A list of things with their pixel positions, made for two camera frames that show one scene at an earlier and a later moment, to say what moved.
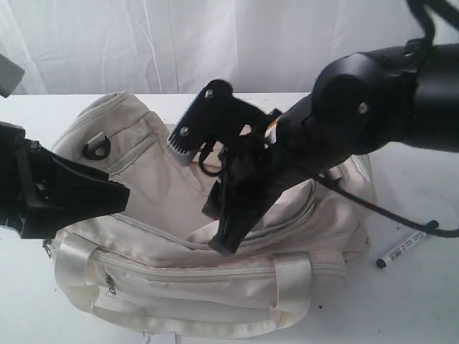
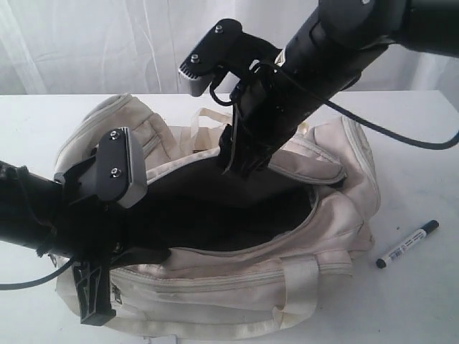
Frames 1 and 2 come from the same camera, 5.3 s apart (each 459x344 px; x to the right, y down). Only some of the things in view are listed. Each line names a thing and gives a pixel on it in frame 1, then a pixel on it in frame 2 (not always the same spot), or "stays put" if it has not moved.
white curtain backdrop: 178,46 stays put
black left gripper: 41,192 → 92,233
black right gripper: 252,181 → 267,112
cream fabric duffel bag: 150,266 stays put
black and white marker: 382,263 stays put
